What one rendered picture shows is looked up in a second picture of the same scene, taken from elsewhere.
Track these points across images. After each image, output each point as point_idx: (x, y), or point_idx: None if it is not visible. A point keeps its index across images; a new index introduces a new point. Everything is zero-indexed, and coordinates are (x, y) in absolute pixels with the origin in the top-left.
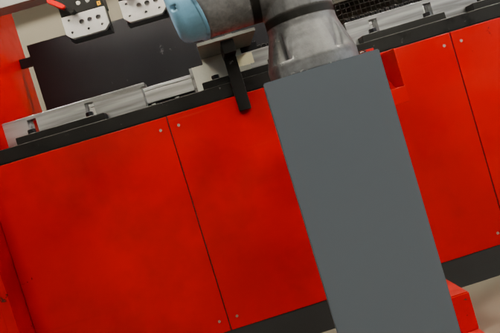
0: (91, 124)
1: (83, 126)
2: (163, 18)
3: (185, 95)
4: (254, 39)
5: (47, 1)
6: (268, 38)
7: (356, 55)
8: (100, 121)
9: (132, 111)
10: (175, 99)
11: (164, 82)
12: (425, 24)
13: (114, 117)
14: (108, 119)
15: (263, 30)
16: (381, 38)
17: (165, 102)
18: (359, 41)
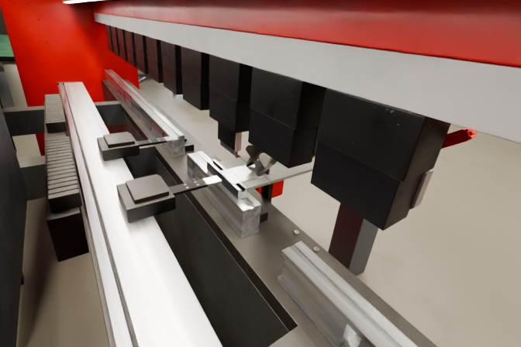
0: (390, 306)
1: (400, 315)
2: (253, 145)
3: (295, 225)
4: (4, 158)
5: (474, 134)
6: (8, 152)
7: None
8: (377, 295)
9: (341, 264)
10: (304, 231)
11: (181, 269)
12: (191, 134)
13: (360, 280)
14: (368, 287)
15: (2, 140)
16: (203, 145)
17: (312, 238)
18: (186, 148)
